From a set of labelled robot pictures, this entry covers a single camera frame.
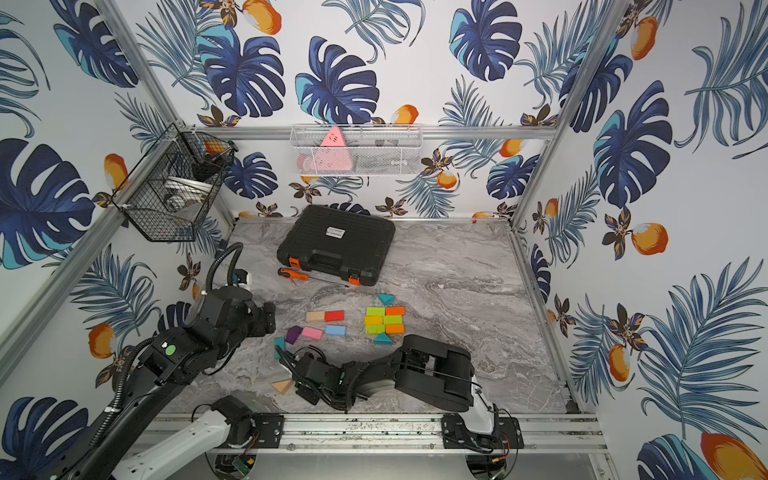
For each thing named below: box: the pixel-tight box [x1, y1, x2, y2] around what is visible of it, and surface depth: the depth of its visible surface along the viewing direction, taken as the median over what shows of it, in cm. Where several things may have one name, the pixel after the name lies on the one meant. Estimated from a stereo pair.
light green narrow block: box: [383, 315, 403, 325], surface depth 94 cm
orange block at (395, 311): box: [385, 306, 405, 316], surface depth 99 cm
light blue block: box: [326, 326, 347, 337], surface depth 94 cm
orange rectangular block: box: [385, 324, 405, 334], surface depth 94 cm
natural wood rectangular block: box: [306, 311, 325, 322], surface depth 96 cm
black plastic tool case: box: [276, 204, 396, 286], surface depth 107 cm
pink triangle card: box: [315, 126, 353, 171], surface depth 92 cm
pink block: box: [302, 327, 325, 341], surface depth 93 cm
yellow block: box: [363, 316, 384, 325], surface depth 95 cm
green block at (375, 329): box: [366, 324, 385, 335], surface depth 92 cm
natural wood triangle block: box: [271, 379, 292, 395], surface depth 82 cm
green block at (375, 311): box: [366, 307, 386, 316], surface depth 97 cm
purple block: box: [286, 325, 303, 345], surface depth 92 cm
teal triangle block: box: [377, 293, 396, 306], surface depth 99 cm
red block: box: [324, 310, 345, 322], surface depth 96 cm
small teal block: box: [373, 333, 393, 346], surface depth 91 cm
